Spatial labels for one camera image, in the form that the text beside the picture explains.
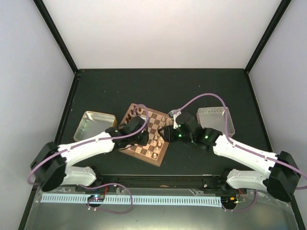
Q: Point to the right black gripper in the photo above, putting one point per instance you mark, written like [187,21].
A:
[168,136]

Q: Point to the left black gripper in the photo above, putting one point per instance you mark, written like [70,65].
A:
[143,142]

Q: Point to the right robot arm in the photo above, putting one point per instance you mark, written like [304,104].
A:
[257,160]

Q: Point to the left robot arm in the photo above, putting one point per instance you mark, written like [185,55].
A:
[55,165]

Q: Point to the wooden chess board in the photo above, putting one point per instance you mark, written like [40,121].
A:
[156,147]

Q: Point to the right metal tray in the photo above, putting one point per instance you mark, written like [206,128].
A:
[214,117]

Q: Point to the metal tray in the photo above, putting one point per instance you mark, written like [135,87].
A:
[214,117]
[93,123]

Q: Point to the left metal tray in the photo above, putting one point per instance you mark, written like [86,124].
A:
[93,123]

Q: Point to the black mounting rail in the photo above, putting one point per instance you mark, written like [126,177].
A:
[158,183]

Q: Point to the white slotted cable duct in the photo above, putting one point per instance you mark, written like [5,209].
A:
[158,200]

